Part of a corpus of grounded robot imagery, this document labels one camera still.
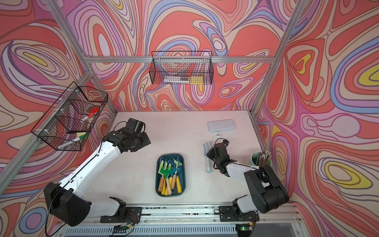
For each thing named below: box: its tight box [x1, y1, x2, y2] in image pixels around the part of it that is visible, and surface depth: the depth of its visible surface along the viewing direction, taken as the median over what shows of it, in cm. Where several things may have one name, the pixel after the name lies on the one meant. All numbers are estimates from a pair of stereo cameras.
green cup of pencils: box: [250, 149, 272, 167], surface depth 79 cm
